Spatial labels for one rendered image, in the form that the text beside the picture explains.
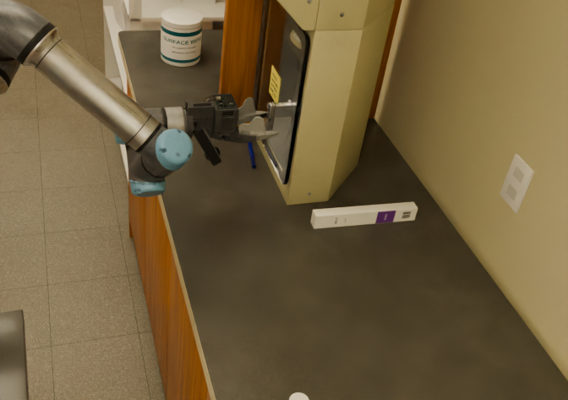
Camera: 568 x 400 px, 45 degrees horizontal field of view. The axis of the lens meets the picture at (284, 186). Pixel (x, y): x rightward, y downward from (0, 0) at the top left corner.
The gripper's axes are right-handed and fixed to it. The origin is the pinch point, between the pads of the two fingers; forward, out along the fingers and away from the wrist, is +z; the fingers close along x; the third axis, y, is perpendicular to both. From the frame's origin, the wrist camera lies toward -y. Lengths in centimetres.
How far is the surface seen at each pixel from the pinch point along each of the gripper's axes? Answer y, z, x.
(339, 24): 27.8, 11.0, -5.3
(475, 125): 4, 49, -11
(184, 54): -16, -6, 68
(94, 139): -115, -29, 170
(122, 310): -114, -29, 53
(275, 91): 3.0, 4.4, 10.4
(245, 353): -20, -16, -48
